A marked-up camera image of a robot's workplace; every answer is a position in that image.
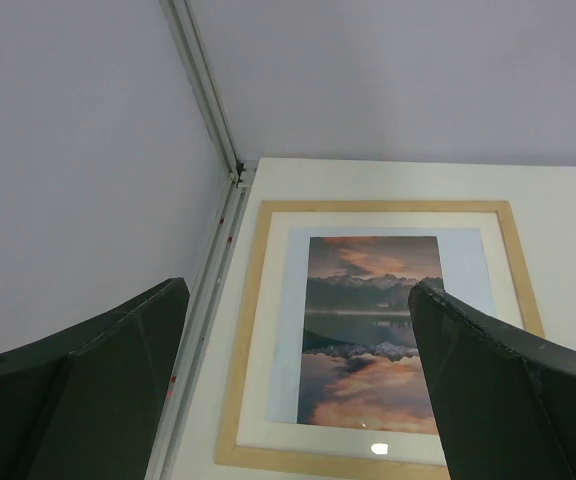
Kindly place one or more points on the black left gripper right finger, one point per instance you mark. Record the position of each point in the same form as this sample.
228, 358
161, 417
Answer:
504, 400

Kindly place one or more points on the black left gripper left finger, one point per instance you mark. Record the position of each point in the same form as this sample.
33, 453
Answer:
85, 403

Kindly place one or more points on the wooden picture frame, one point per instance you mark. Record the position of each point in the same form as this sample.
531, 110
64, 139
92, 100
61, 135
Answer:
482, 264

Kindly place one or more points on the sunset landscape photo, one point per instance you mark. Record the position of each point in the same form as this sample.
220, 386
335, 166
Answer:
360, 365

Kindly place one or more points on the aluminium left table rail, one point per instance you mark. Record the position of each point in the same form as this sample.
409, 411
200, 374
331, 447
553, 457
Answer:
205, 295

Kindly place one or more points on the aluminium left corner post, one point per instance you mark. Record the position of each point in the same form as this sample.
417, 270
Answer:
192, 53

